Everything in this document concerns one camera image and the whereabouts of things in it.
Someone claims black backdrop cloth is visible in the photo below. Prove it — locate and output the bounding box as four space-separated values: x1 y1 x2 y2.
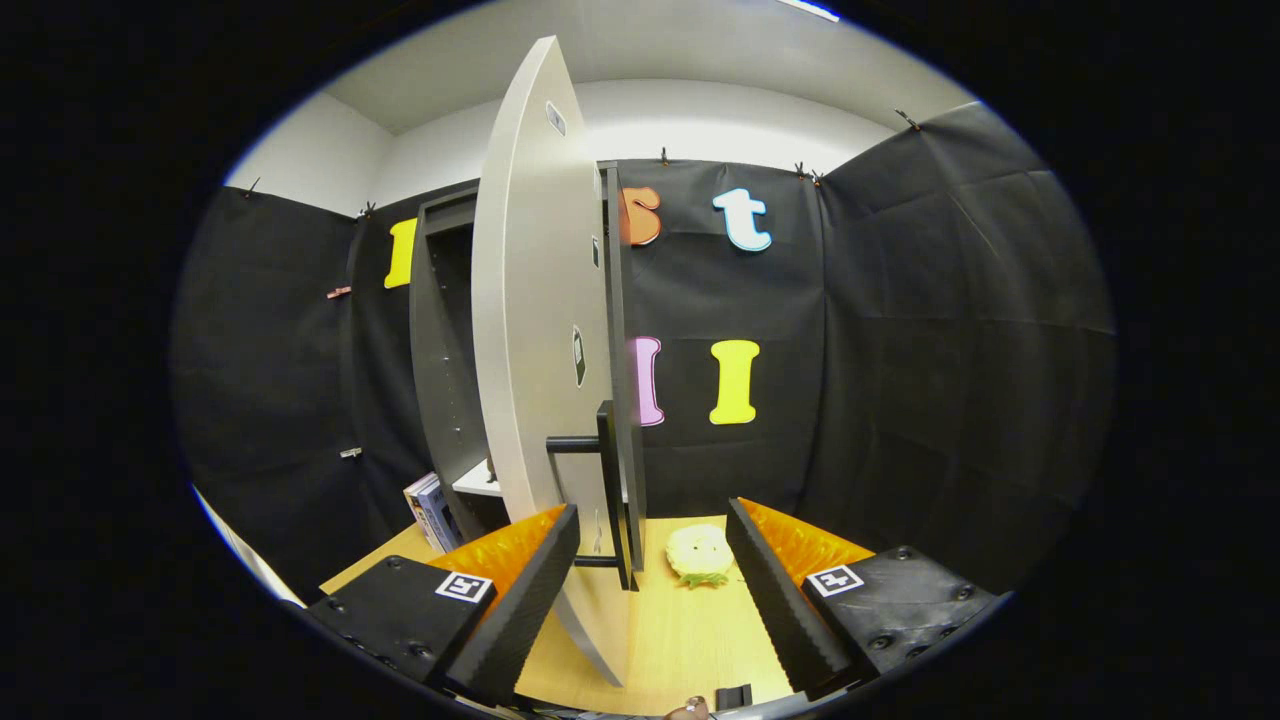
170 100 1118 606

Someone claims blue cover book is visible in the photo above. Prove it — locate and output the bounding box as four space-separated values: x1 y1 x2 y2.
415 478 464 554

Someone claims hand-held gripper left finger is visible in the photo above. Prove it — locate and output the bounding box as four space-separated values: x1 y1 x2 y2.
300 503 581 707

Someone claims yellow pineapple plush toy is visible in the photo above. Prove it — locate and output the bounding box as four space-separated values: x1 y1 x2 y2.
665 523 738 590

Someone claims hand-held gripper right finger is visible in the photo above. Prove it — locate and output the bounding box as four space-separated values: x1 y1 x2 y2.
725 497 1006 701

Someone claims black door handle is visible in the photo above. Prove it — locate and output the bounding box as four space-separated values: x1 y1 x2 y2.
546 400 641 593

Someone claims grey shoe cabinet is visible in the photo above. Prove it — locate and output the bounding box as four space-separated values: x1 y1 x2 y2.
408 180 511 546

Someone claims white spine book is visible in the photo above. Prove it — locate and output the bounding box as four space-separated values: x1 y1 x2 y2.
403 472 441 553

